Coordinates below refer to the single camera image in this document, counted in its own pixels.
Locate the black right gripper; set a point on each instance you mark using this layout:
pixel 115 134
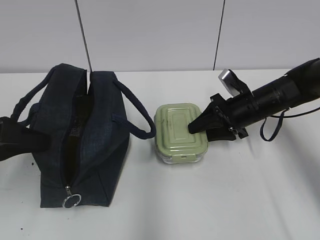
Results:
pixel 224 120

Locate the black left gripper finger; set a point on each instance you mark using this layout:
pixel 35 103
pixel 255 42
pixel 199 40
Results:
pixel 16 139

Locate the green lidded glass container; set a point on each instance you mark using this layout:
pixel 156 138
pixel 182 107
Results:
pixel 174 143

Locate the navy blue lunch bag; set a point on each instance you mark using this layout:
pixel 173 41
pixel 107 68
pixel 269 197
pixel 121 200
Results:
pixel 89 118

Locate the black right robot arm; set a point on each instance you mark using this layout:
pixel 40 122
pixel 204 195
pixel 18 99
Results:
pixel 298 86

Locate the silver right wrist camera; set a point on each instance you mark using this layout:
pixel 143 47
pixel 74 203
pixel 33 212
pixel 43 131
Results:
pixel 232 83

